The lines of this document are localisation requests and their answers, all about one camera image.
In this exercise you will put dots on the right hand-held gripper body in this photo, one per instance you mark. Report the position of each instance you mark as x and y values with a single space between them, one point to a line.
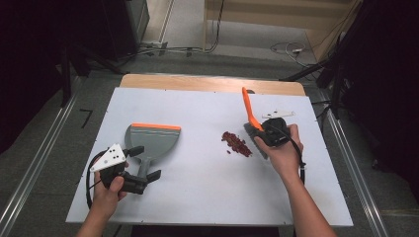
276 131

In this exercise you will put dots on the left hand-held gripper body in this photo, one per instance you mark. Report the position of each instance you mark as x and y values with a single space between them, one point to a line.
110 159

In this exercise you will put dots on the grey dustpan with orange edge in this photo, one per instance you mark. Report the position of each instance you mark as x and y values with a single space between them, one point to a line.
154 138

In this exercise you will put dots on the pile of red beans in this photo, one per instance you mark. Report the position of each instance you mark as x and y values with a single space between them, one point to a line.
235 143

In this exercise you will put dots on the person's right hand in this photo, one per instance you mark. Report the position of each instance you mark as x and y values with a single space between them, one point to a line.
283 158

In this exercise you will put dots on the person's left hand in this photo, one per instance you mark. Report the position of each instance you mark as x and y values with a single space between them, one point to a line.
105 199

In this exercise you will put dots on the white board sheet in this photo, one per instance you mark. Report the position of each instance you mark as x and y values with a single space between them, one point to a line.
204 197

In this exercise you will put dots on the black tripod stand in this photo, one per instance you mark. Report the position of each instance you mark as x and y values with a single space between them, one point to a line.
66 75
336 85

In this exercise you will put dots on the grey power strip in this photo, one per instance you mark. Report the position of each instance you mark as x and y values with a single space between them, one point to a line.
153 44

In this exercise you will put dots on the wooden shelf unit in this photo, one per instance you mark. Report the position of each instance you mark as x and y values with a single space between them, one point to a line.
263 16

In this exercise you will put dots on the black cabinet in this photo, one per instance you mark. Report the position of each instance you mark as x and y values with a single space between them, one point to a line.
125 26

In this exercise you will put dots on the metal floor rail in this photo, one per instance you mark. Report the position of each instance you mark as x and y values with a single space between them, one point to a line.
39 156
362 194

